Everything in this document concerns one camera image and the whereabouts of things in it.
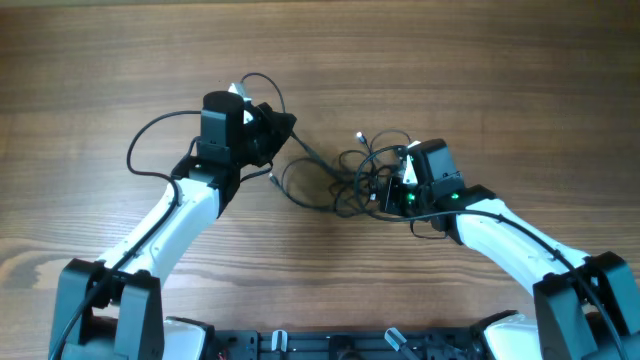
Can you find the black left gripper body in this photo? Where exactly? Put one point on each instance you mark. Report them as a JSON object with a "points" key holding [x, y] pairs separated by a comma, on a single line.
{"points": [[262, 136]]}

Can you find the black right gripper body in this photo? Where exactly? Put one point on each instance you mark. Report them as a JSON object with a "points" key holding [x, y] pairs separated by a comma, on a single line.
{"points": [[403, 199]]}

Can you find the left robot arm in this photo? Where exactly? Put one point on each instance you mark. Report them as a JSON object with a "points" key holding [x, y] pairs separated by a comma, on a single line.
{"points": [[111, 308]]}

